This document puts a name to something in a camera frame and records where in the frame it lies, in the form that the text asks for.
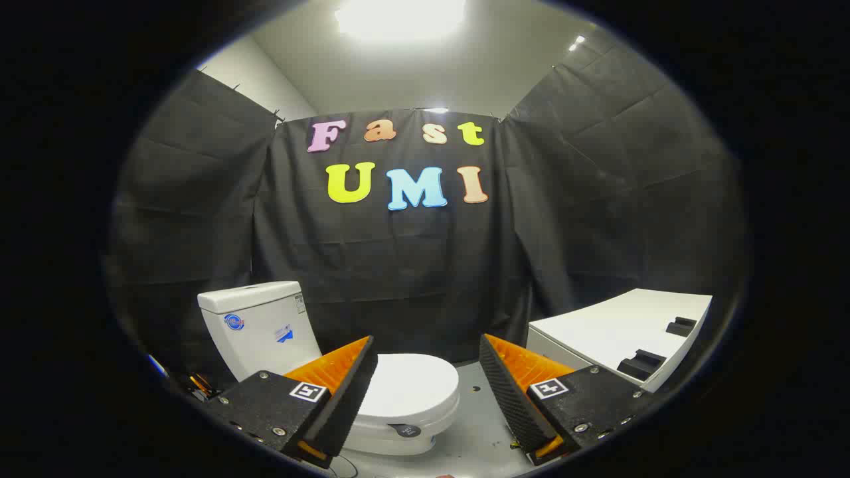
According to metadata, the white ceramic toilet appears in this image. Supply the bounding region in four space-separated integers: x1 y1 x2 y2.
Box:
197 281 461 457

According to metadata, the white toilet lid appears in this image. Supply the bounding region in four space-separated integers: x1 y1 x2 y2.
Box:
359 353 461 439

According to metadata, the white drawer cabinet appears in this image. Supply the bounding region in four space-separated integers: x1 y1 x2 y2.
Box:
527 288 713 394

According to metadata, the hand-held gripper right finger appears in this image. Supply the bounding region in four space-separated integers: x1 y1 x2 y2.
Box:
478 333 655 466

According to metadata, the large ceiling light panel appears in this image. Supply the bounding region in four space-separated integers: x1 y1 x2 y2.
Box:
335 0 467 42

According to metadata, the black backdrop cloth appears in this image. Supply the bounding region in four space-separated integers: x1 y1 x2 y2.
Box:
106 46 748 387

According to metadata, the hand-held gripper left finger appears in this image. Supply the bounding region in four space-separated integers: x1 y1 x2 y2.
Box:
203 335 379 469

